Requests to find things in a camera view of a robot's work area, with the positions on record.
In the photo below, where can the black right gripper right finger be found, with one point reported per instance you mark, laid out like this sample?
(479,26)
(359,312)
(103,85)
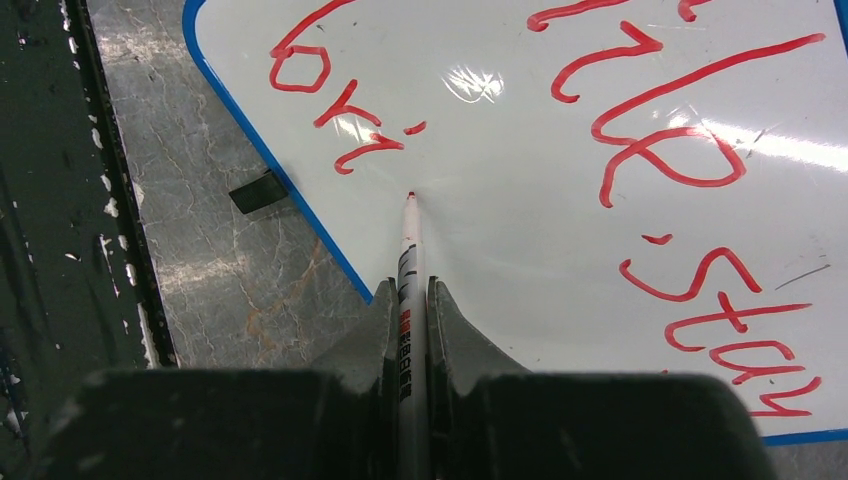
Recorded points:
(491,418)

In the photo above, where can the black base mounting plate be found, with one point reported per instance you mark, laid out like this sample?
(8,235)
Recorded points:
(78,291)

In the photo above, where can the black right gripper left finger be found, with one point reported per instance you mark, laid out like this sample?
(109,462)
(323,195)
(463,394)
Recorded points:
(332,419)

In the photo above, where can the red white marker pen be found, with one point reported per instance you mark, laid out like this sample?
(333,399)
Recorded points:
(413,458)

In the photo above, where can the blue framed whiteboard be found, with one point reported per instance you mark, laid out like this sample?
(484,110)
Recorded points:
(654,186)

